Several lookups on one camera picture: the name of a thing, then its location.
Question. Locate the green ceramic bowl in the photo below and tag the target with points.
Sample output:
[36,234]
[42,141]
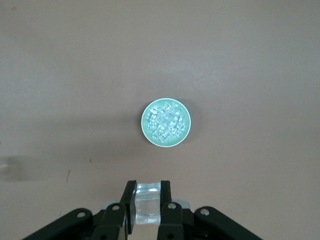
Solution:
[165,144]

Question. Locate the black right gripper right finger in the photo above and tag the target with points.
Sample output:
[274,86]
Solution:
[175,222]

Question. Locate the clear single ice cube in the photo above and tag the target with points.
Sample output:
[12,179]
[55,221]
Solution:
[148,210]

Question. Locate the pile of clear ice cubes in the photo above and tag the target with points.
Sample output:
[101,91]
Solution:
[165,120]

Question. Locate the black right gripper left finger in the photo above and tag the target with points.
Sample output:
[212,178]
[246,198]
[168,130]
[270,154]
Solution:
[110,222]

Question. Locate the brown table cover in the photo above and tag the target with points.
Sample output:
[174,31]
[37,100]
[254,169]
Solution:
[75,75]

